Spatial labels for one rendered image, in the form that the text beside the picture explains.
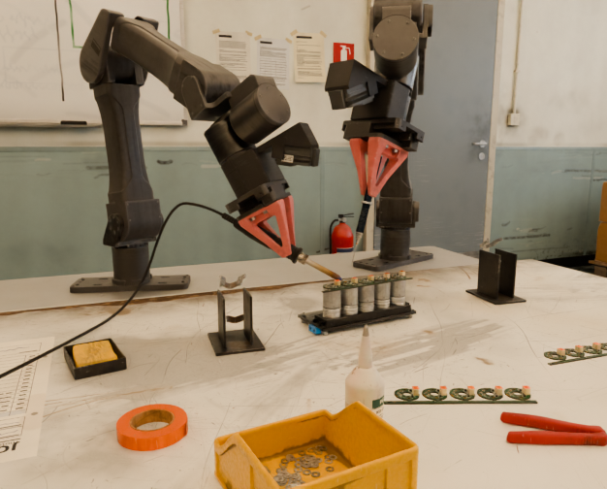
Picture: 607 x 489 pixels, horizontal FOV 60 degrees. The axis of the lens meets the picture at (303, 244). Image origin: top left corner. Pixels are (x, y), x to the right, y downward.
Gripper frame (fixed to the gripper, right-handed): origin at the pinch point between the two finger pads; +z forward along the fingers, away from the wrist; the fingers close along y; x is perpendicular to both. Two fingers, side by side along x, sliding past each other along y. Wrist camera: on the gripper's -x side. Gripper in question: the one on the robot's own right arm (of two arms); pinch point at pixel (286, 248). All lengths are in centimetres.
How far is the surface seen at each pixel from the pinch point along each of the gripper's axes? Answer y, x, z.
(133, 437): -35.4, 6.5, 6.8
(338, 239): 262, 61, 18
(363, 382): -29.4, -11.3, 11.7
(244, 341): -10.6, 6.9, 7.6
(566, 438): -25.4, -23.6, 23.7
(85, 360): -23.5, 18.3, 0.0
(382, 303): 2.0, -8.2, 13.0
